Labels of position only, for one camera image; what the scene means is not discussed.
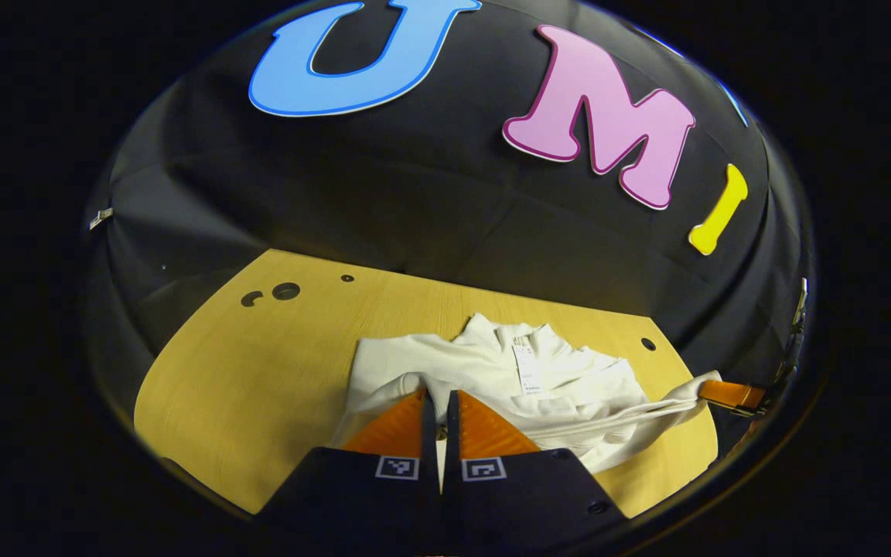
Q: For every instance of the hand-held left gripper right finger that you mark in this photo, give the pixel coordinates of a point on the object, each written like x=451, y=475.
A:
x=523, y=495

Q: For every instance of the white clip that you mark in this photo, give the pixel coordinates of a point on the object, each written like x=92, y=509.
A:
x=800, y=302
x=101, y=218

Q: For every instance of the white garment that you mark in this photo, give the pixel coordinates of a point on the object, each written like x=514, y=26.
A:
x=569, y=387

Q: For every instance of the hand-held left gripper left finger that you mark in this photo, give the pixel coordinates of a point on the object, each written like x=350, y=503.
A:
x=372, y=495

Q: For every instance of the black backdrop cloth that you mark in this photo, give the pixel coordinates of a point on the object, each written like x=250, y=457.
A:
x=414, y=193

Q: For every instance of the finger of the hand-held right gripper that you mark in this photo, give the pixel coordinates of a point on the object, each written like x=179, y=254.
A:
x=735, y=396

